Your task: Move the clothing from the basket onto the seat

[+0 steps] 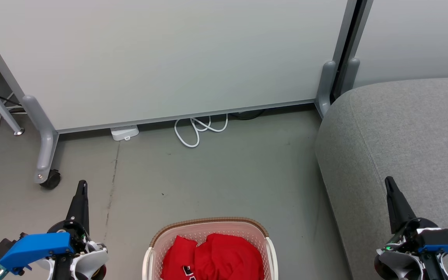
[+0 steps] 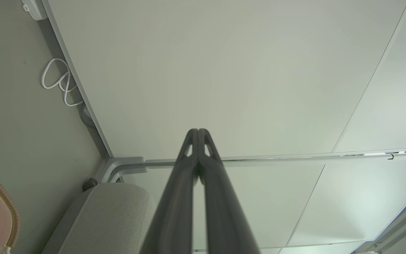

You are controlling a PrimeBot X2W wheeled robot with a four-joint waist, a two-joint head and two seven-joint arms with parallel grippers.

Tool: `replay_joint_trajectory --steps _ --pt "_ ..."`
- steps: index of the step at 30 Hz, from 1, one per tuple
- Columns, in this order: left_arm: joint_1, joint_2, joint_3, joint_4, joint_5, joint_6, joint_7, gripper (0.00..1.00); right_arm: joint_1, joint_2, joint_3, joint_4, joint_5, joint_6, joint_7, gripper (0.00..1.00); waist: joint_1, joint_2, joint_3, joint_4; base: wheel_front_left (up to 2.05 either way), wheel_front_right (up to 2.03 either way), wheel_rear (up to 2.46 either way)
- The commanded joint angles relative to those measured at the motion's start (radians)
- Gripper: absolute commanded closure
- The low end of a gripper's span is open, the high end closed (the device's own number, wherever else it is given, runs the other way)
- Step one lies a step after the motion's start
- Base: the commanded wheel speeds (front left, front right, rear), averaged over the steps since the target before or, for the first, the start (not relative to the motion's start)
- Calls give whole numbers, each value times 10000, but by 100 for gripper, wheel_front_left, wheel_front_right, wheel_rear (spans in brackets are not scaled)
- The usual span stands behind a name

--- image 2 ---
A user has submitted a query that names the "small black caster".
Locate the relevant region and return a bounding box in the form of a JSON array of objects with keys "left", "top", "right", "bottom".
[{"left": 82, "top": 178, "right": 99, "bottom": 193}]

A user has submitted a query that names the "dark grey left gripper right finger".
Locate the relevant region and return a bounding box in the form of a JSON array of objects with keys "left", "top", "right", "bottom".
[{"left": 198, "top": 128, "right": 261, "bottom": 254}]

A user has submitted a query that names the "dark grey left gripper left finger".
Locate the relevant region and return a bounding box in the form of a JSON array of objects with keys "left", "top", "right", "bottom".
[{"left": 140, "top": 128, "right": 199, "bottom": 254}]

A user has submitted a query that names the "white looped cable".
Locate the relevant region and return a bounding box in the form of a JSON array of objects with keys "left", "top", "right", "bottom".
[{"left": 41, "top": 58, "right": 84, "bottom": 107}]

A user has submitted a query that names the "white power strip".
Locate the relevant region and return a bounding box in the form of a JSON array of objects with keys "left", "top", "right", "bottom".
[{"left": 21, "top": 0, "right": 48, "bottom": 21}]

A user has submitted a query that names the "grey round partition foot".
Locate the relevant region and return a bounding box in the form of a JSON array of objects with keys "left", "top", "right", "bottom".
[{"left": 80, "top": 105, "right": 97, "bottom": 129}]

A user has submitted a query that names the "grey metal partition frame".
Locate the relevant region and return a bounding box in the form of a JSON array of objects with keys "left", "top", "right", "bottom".
[{"left": 99, "top": 148, "right": 406, "bottom": 185}]

